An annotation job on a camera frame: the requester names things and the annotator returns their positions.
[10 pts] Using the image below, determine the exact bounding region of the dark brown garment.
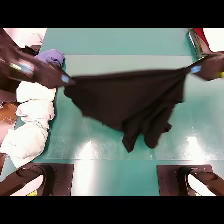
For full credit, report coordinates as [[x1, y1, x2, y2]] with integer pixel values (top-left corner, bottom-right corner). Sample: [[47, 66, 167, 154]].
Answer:
[[63, 66, 202, 154]]

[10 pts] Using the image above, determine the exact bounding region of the white garment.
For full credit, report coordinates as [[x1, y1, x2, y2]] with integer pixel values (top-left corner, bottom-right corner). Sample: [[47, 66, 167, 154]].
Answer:
[[15, 99, 56, 124], [15, 80, 58, 104], [0, 120, 50, 169]]

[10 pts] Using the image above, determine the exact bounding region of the purple garment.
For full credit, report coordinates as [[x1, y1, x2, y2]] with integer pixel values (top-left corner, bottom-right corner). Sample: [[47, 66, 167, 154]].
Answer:
[[35, 48, 66, 68]]

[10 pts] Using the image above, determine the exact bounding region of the pale pink garment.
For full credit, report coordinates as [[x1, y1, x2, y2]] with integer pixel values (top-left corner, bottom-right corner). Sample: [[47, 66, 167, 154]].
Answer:
[[3, 28, 48, 48]]

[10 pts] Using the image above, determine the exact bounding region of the red garment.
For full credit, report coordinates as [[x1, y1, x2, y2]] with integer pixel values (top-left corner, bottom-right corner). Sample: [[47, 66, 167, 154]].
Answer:
[[192, 28, 212, 53]]

